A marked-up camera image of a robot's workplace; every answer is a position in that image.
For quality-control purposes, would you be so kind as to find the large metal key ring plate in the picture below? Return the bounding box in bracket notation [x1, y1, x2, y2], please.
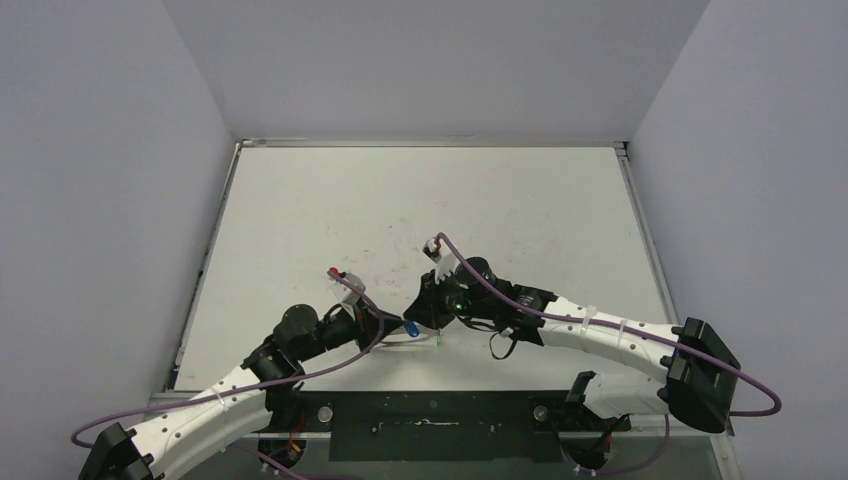
[375, 332, 440, 352]

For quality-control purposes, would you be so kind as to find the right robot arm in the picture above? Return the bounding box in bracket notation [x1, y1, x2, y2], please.
[404, 257, 741, 433]

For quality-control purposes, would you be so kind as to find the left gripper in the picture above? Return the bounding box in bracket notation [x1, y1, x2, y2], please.
[296, 296, 403, 362]

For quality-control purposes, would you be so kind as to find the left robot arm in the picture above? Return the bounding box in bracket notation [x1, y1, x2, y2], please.
[79, 302, 418, 479]

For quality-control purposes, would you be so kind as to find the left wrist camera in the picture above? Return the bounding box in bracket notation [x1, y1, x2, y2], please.
[328, 267, 365, 320]

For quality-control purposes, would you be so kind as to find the blue tagged key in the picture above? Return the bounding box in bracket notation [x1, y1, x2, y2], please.
[404, 321, 420, 338]

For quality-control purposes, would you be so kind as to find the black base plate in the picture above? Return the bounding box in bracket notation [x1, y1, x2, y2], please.
[257, 390, 631, 468]

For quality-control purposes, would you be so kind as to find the aluminium rail front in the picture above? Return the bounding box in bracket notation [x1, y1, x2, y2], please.
[135, 390, 735, 440]

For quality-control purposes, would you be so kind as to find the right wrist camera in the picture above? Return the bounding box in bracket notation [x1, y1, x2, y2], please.
[422, 237, 458, 284]

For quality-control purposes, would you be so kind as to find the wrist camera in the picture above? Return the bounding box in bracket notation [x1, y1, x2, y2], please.
[422, 237, 458, 284]
[328, 267, 365, 320]

